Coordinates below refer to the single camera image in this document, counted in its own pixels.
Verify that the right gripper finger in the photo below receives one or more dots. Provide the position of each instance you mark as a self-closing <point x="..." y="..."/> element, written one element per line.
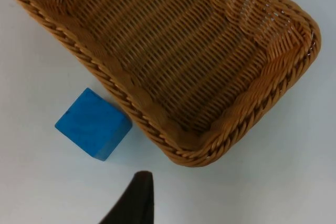
<point x="136" y="203"/>

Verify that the blue cube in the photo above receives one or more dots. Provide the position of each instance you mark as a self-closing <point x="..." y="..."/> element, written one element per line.
<point x="92" y="124"/>

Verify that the pale brown wicker basket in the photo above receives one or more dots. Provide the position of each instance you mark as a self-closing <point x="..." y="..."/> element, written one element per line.
<point x="178" y="58"/>

